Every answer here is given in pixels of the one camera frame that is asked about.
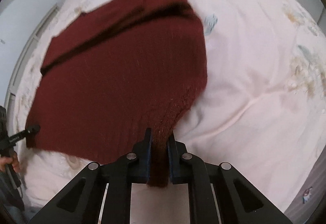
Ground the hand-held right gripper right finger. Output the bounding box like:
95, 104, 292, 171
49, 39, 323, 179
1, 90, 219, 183
167, 130, 293, 224

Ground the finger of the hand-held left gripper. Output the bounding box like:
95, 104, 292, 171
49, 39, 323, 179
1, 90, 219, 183
4, 163, 23, 189
6, 124, 41, 149

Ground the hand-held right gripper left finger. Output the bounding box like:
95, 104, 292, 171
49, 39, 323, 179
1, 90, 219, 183
27, 128, 153, 224

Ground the dark red knitted sweater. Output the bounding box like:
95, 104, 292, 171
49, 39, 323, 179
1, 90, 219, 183
25, 0, 210, 187

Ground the person's left hand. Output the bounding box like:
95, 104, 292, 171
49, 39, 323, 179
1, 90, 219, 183
0, 153, 21, 173

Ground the person's dark clothing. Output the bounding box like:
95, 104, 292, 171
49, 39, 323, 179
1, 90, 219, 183
0, 176, 35, 224

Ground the pink floral bed blanket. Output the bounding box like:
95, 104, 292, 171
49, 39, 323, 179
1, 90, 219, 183
11, 0, 326, 210

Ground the grey printed bed sheet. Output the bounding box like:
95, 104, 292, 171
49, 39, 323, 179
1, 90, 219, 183
284, 148, 326, 217

